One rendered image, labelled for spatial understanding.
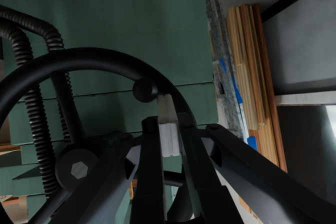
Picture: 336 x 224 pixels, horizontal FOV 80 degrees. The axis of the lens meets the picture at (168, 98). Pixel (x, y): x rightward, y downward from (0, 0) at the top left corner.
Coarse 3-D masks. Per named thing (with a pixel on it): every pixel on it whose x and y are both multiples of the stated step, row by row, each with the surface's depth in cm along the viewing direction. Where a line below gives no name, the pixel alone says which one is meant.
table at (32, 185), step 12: (0, 156) 54; (12, 156) 52; (168, 156) 43; (180, 156) 43; (0, 168) 41; (12, 168) 41; (24, 168) 42; (36, 168) 37; (168, 168) 43; (180, 168) 43; (0, 180) 41; (12, 180) 32; (24, 180) 32; (36, 180) 32; (0, 192) 41; (12, 192) 32; (24, 192) 32; (36, 192) 32
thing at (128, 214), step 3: (132, 186) 65; (132, 189) 63; (135, 192) 58; (129, 204) 53; (129, 207) 53; (129, 210) 53; (126, 213) 53; (129, 213) 53; (126, 216) 53; (129, 216) 53; (126, 219) 53; (129, 219) 53; (126, 222) 53
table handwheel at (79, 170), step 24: (72, 48) 25; (96, 48) 25; (24, 72) 24; (48, 72) 24; (120, 72) 25; (144, 72) 24; (0, 96) 24; (0, 120) 25; (72, 120) 24; (192, 120) 25; (72, 144) 23; (96, 144) 24; (72, 168) 22; (0, 216) 24; (48, 216) 24; (168, 216) 25
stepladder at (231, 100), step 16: (208, 0) 124; (208, 16) 128; (224, 32) 126; (224, 48) 129; (224, 64) 124; (224, 80) 129; (224, 96) 128; (240, 96) 126; (224, 112) 140; (240, 112) 126; (240, 128) 125
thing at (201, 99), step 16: (80, 96) 43; (96, 96) 43; (112, 96) 43; (128, 96) 43; (192, 96) 43; (208, 96) 44; (16, 112) 42; (48, 112) 42; (80, 112) 42; (96, 112) 42; (112, 112) 43; (128, 112) 43; (144, 112) 43; (192, 112) 43; (208, 112) 43; (16, 128) 42; (48, 128) 42; (96, 128) 42; (112, 128) 42; (128, 128) 43; (16, 144) 42
